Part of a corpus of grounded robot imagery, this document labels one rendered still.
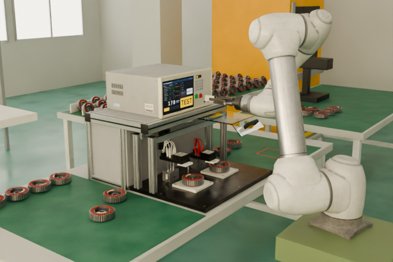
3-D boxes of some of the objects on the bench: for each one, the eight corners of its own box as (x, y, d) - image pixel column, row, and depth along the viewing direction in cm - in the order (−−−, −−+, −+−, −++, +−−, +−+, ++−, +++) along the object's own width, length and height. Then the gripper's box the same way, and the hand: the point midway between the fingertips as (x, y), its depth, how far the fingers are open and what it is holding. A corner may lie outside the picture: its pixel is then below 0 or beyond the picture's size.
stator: (222, 148, 321) (223, 142, 320) (226, 143, 331) (226, 138, 330) (240, 149, 318) (240, 144, 317) (242, 144, 329) (242, 139, 328)
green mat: (321, 147, 322) (321, 147, 322) (277, 173, 274) (277, 173, 274) (203, 126, 377) (203, 126, 377) (150, 145, 329) (150, 144, 329)
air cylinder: (205, 166, 281) (205, 157, 279) (197, 169, 275) (197, 160, 273) (198, 164, 284) (198, 155, 282) (190, 168, 278) (190, 158, 276)
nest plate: (238, 171, 272) (238, 169, 272) (223, 179, 261) (223, 176, 260) (216, 165, 281) (216, 164, 281) (200, 173, 269) (200, 171, 269)
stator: (233, 169, 271) (234, 162, 271) (221, 175, 263) (222, 168, 262) (217, 165, 278) (217, 158, 277) (204, 170, 269) (204, 164, 269)
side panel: (129, 189, 253) (127, 127, 245) (125, 190, 250) (123, 129, 243) (92, 178, 269) (89, 120, 262) (88, 179, 266) (85, 121, 259)
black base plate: (272, 173, 274) (272, 170, 274) (205, 213, 224) (205, 208, 223) (203, 158, 301) (203, 154, 301) (130, 190, 251) (129, 186, 251)
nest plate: (213, 183, 253) (213, 181, 253) (196, 193, 242) (196, 190, 241) (189, 178, 262) (189, 175, 262) (172, 186, 250) (172, 183, 250)
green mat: (206, 216, 221) (206, 215, 221) (105, 276, 174) (105, 275, 173) (68, 173, 276) (68, 172, 276) (-38, 210, 228) (-38, 209, 228)
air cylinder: (179, 178, 262) (179, 168, 260) (169, 182, 256) (169, 172, 255) (171, 176, 265) (171, 166, 263) (162, 180, 259) (162, 170, 257)
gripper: (236, 113, 244) (197, 106, 258) (250, 108, 255) (211, 102, 268) (237, 97, 243) (197, 92, 256) (250, 93, 253) (212, 89, 267)
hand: (210, 98), depth 260 cm, fingers closed
